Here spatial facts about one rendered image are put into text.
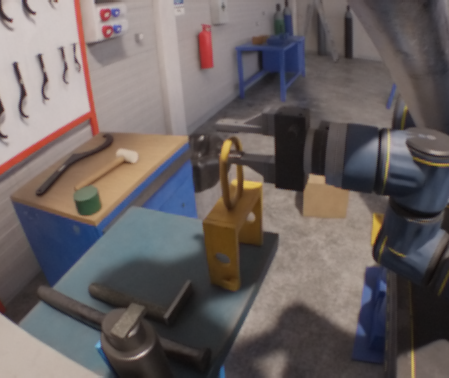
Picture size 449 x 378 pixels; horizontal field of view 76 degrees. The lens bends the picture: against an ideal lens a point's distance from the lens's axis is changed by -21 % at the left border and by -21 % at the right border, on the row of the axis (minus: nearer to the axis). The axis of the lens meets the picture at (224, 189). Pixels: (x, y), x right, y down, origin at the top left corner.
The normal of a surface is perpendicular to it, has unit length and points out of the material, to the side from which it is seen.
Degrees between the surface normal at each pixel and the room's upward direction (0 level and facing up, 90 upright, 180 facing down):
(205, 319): 0
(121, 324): 0
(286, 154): 90
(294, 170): 90
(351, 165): 76
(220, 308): 0
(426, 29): 122
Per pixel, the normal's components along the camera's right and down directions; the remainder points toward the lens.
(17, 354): -0.07, -0.86
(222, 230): -0.37, 0.50
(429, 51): 0.21, 0.87
